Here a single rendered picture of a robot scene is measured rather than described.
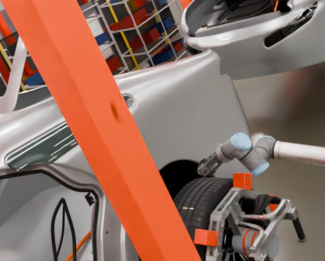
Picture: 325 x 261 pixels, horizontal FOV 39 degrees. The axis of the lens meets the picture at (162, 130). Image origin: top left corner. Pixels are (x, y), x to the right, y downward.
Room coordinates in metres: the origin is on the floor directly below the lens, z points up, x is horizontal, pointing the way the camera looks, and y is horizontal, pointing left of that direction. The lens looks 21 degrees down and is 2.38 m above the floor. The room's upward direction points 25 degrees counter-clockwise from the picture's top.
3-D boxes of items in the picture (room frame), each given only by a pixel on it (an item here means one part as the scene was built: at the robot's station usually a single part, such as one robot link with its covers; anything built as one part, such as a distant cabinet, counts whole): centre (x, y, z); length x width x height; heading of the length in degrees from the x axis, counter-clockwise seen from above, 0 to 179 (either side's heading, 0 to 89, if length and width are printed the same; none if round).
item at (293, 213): (1.96, -0.41, 0.93); 0.09 x 0.05 x 0.05; 42
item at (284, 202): (1.97, -0.30, 1.03); 0.19 x 0.18 x 0.11; 42
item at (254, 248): (1.84, -0.16, 1.03); 0.19 x 0.18 x 0.11; 42
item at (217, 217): (2.00, -0.15, 0.85); 0.54 x 0.07 x 0.54; 132
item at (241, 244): (1.94, -0.19, 0.85); 0.21 x 0.14 x 0.14; 42
